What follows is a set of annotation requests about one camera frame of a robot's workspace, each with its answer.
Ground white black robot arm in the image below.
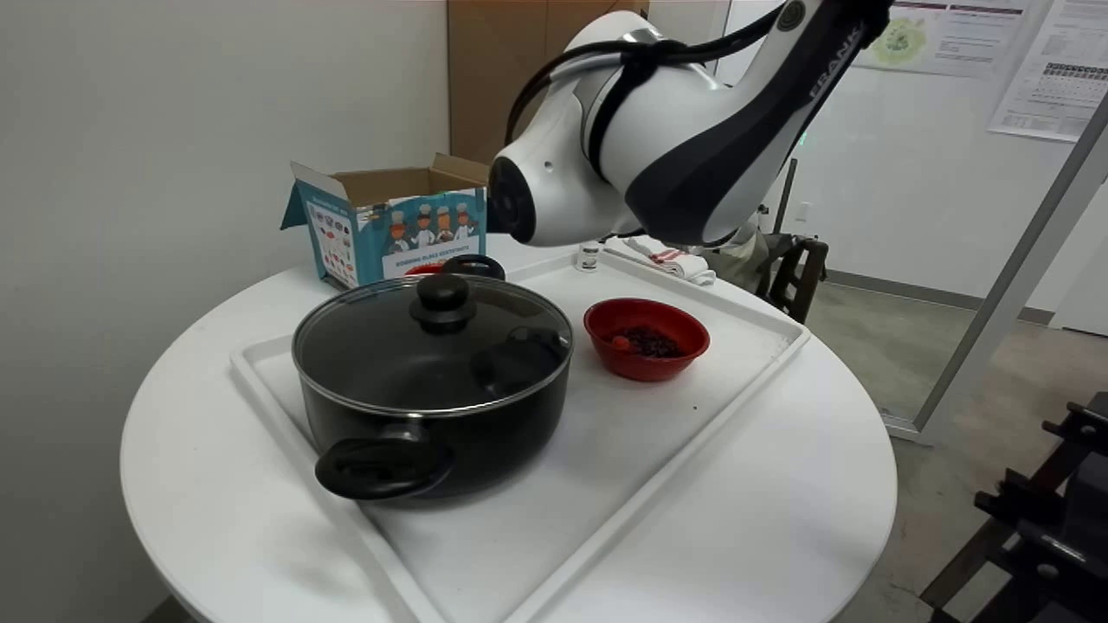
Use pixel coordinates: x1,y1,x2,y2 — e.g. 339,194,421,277
488,0,894,246

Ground red bowl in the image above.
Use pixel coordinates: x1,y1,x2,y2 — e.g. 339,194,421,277
583,299,711,383

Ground small white pill bottle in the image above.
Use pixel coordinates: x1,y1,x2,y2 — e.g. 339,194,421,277
578,242,601,271

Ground white rectangular tray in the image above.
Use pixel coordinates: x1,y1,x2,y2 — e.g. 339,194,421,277
229,246,810,623

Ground white red striped towel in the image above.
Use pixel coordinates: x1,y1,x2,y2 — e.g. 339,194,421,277
607,235,714,287

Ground black cooking pot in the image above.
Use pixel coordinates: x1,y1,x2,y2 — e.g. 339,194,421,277
299,252,571,507

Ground glass pot lid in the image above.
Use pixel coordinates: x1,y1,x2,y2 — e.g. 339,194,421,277
289,274,573,419

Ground grey beige backpack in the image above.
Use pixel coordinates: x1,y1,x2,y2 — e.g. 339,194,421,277
711,235,772,290

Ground blue printed cardboard box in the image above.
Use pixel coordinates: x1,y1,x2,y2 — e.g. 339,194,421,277
285,154,488,287

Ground large brown cardboard box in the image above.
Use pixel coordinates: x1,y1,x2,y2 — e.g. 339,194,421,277
446,0,646,163

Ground black metal stand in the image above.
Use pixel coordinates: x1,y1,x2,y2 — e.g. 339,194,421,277
921,391,1108,623

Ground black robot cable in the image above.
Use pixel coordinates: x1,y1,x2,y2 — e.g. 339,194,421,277
503,2,798,177

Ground grey metal post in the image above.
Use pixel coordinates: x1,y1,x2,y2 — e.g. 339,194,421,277
885,97,1108,445

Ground wall poster with green circle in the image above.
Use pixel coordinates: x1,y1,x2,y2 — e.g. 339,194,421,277
858,0,1027,77

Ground white wall poster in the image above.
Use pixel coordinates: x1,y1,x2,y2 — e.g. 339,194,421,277
995,0,1108,143

